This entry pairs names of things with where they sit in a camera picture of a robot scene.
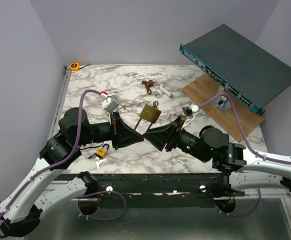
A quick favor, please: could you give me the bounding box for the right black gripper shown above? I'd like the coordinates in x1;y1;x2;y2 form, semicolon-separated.
141;117;209;164

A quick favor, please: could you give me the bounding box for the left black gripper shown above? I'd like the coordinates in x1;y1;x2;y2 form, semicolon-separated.
74;110;143;149

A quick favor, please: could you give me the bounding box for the small brass long-shackle padlock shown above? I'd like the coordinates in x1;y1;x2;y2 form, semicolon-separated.
133;100;162;131

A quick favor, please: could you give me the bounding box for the large brass padlock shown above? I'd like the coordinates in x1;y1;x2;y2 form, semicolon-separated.
169;112;188;124

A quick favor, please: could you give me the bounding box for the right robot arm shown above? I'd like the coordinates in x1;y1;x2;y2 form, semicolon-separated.
143;117;291;196

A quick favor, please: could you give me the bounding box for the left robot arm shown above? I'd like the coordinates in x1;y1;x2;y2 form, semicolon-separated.
0;107;144;239

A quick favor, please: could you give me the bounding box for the yellow padlock with keys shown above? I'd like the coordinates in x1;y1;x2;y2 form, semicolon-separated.
88;143;110;170

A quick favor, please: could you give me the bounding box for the white faucet tap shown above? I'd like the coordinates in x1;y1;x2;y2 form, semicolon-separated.
154;84;174;98

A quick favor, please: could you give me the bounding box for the brown faucet tap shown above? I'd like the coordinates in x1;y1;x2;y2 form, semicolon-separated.
141;79;156;95

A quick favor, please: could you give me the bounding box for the wooden board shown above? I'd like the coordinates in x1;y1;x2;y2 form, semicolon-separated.
182;74;265;142

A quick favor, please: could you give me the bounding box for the orange tape measure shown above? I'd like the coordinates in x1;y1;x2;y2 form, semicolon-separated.
69;62;91;72

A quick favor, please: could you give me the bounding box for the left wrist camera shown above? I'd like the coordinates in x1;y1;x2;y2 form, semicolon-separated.
100;91;120;124

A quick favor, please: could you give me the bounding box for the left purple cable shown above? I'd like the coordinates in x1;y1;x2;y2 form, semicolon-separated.
0;89;128;239

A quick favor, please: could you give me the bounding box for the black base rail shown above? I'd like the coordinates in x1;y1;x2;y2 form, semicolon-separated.
45;172;286;209

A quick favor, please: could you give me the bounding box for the metal switch stand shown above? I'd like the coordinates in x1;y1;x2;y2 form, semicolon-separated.
211;95;232;114

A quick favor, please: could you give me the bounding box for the teal network switch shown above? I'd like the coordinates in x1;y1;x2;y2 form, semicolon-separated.
179;24;291;116

